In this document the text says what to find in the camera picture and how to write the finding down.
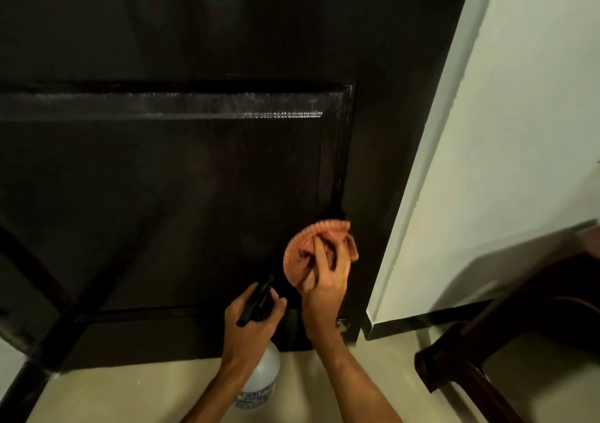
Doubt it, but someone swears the person's left hand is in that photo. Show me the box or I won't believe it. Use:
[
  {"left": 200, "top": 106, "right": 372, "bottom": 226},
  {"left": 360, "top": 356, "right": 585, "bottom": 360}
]
[{"left": 220, "top": 283, "right": 288, "bottom": 368}]

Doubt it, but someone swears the person's right hand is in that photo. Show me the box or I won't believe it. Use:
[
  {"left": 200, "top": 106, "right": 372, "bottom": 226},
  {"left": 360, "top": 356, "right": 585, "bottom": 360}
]
[{"left": 299, "top": 238, "right": 352, "bottom": 344}]

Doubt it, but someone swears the orange cleaning cloth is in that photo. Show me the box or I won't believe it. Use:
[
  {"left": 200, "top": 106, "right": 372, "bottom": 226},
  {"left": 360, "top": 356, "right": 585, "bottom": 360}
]
[{"left": 284, "top": 219, "right": 361, "bottom": 293}]

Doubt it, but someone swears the white spray bottle black trigger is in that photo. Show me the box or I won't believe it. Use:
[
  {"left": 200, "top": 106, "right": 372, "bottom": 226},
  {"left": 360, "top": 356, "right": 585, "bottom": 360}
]
[{"left": 234, "top": 275, "right": 282, "bottom": 412}]

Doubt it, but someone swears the person's right forearm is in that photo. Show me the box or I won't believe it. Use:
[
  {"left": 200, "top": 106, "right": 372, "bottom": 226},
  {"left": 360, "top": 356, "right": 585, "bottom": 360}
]
[{"left": 308, "top": 333, "right": 405, "bottom": 423}]

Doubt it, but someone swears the person's left forearm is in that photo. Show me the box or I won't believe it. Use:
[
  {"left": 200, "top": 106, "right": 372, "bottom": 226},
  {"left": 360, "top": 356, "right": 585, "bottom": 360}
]
[{"left": 180, "top": 343, "right": 271, "bottom": 423}]

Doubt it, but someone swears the black skirting board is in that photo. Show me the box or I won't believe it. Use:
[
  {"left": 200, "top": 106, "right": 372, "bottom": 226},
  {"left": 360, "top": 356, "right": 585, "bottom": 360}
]
[{"left": 363, "top": 296, "right": 498, "bottom": 342}]

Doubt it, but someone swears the dark wooden chair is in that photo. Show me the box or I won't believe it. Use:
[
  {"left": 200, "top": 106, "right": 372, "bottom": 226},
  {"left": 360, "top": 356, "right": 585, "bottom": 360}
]
[{"left": 414, "top": 220, "right": 600, "bottom": 423}]

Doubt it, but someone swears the dark brown wooden door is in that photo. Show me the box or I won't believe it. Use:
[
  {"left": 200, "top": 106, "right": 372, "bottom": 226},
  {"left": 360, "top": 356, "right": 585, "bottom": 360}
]
[{"left": 0, "top": 0, "right": 489, "bottom": 375}]

